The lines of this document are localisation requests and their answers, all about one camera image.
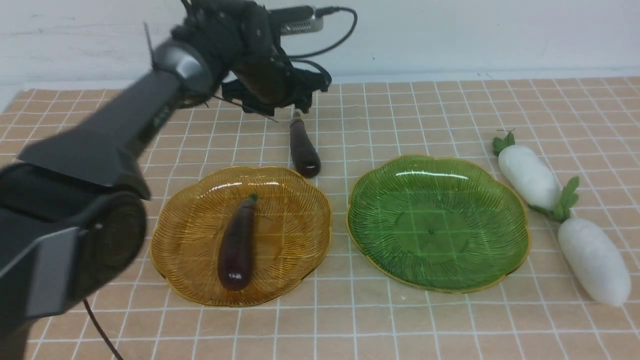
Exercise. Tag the green glass plate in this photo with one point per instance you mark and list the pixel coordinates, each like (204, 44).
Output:
(438, 224)

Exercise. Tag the white radish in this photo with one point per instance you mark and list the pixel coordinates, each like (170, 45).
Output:
(526, 172)
(590, 253)

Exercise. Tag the amber glass plate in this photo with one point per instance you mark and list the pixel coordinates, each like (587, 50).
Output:
(291, 237)

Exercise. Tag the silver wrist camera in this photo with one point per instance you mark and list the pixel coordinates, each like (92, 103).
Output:
(296, 20)

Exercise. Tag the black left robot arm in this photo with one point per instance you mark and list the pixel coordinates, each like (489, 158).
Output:
(72, 205)

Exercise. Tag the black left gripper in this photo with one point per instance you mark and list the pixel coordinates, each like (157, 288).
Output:
(231, 46)

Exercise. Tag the purple eggplant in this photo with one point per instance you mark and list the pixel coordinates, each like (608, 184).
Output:
(304, 156)
(236, 260)

